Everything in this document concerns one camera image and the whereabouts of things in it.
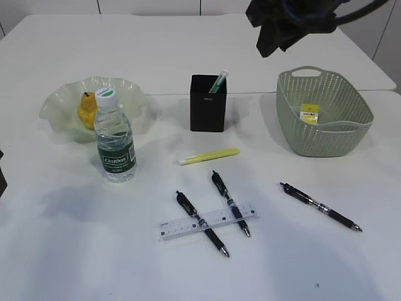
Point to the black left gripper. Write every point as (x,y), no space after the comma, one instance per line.
(3,183)

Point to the teal utility knife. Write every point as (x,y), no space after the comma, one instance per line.
(218,82)

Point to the black square pen holder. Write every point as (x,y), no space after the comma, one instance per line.
(207,110)

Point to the black gel pen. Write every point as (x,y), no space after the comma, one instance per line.
(304,198)
(218,182)
(202,223)

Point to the clear water bottle green label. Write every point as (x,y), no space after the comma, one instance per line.
(114,137)

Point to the yellow waste paper packaging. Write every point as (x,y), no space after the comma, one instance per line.
(309,113)

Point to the green woven plastic basket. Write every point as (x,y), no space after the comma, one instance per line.
(344,117)

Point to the black gel pen middle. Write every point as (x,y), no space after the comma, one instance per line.
(218,182)

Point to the green wavy glass plate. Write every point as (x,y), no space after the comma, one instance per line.
(60,108)

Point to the black gel pen right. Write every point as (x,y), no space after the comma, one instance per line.
(304,198)

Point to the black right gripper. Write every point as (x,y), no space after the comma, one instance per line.
(284,23)

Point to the yellow utility knife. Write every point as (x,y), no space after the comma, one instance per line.
(207,156)

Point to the yellow pear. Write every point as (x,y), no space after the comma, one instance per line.
(87,110)

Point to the clear plastic ruler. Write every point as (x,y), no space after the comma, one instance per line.
(188,225)

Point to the black gel pen left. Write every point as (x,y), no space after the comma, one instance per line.
(202,223)

